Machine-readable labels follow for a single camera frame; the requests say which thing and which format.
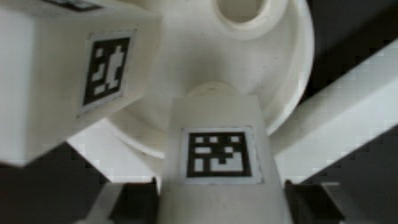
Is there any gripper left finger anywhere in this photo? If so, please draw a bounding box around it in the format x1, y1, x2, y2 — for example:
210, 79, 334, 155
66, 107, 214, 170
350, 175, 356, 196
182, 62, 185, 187
77, 178, 162, 224

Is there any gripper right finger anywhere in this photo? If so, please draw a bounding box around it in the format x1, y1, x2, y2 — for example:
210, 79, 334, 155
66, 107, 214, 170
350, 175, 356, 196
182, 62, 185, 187
285, 181, 356, 224

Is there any white stool leg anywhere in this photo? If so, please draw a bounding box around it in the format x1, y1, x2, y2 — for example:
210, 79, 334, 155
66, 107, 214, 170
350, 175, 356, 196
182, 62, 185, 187
0, 0, 160, 167
158, 82, 293, 224

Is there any white round stool seat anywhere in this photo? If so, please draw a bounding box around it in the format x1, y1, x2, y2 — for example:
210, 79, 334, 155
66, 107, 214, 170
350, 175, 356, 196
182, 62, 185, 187
110, 0, 315, 158

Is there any white front rail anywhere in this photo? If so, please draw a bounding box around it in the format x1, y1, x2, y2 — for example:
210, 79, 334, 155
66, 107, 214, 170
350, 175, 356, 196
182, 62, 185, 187
66, 38, 398, 184

